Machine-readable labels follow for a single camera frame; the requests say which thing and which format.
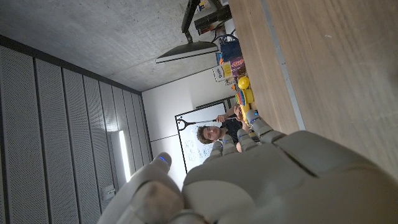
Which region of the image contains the purple snack box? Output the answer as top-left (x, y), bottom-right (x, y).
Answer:
top-left (229, 56), bottom-right (247, 78)

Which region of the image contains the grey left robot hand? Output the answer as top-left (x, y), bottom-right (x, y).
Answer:
top-left (96, 109), bottom-right (398, 224)

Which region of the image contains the white and yellow box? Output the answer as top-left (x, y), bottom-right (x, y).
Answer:
top-left (212, 61), bottom-right (234, 83)

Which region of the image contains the black flat monitor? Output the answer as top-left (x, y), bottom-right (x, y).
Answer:
top-left (155, 40), bottom-right (220, 64)

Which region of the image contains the black equipment box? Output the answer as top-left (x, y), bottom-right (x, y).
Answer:
top-left (194, 4), bottom-right (233, 35)

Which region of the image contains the white wall switch plate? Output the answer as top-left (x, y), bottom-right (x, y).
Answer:
top-left (102, 184), bottom-right (116, 201)

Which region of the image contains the yellow cup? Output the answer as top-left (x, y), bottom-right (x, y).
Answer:
top-left (242, 88), bottom-right (256, 105)

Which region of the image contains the rainbow striped toy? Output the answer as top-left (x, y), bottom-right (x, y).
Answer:
top-left (234, 90), bottom-right (246, 107)

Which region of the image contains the whiteboard with black frame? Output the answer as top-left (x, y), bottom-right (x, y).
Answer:
top-left (175, 100), bottom-right (231, 174)

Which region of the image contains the blue bag with handles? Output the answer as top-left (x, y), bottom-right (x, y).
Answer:
top-left (219, 34), bottom-right (243, 63)

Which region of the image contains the yellow ball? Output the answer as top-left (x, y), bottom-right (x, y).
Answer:
top-left (237, 76), bottom-right (251, 91)

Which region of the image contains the black reacher grabber stick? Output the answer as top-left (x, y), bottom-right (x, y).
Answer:
top-left (176, 117), bottom-right (238, 131)

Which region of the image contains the man in dark shirt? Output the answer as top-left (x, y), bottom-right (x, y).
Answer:
top-left (196, 105), bottom-right (253, 153)

